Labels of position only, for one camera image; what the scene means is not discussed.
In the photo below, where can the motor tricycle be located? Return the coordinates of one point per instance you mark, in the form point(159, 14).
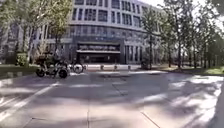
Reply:
point(50, 68)

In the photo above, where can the white painted line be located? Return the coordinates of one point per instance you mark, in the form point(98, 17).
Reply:
point(26, 100)

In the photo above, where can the grey paved slab road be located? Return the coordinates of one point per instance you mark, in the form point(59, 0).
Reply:
point(116, 100)

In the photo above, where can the grass strip under trees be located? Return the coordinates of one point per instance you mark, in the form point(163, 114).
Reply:
point(206, 70)

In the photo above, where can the grass strip beside kerb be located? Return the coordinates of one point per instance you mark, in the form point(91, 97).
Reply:
point(16, 68)

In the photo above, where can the row of trees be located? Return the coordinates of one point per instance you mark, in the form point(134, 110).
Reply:
point(36, 16)
point(186, 30)

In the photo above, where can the green bush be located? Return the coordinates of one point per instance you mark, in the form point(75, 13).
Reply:
point(22, 59)

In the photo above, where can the large grey curved building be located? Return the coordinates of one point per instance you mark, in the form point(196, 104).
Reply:
point(103, 30)

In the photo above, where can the bicycle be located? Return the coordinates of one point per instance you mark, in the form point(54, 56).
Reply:
point(77, 68)

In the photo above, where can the pale stone kerb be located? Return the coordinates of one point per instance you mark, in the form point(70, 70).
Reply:
point(15, 74)

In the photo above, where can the short bollard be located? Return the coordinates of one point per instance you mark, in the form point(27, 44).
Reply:
point(129, 67)
point(102, 67)
point(115, 67)
point(85, 67)

